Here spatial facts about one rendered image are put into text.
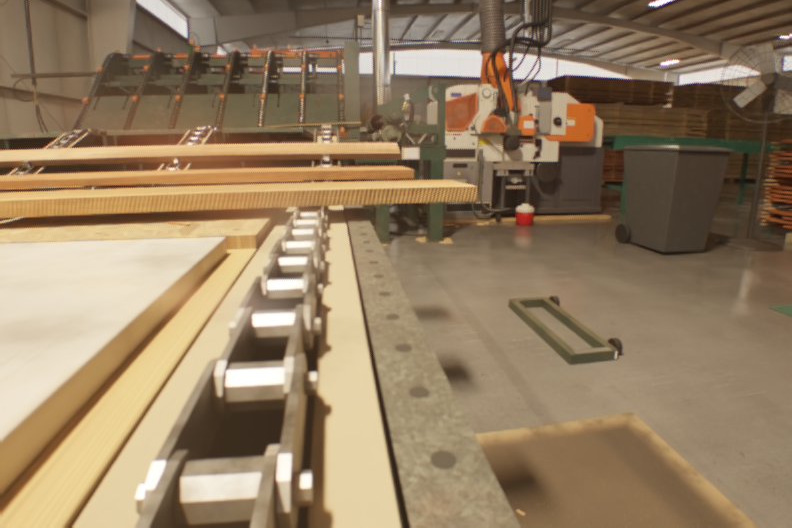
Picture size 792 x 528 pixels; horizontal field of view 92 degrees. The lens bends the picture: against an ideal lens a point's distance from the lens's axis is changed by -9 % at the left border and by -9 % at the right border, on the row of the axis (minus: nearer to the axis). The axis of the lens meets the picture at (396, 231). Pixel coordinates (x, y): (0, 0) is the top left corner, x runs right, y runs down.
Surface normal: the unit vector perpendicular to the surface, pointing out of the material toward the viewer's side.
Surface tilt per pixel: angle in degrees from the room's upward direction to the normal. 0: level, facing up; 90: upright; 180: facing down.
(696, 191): 96
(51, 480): 0
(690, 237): 96
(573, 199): 90
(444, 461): 0
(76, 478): 0
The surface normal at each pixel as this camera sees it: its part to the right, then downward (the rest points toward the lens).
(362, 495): 0.00, -0.98
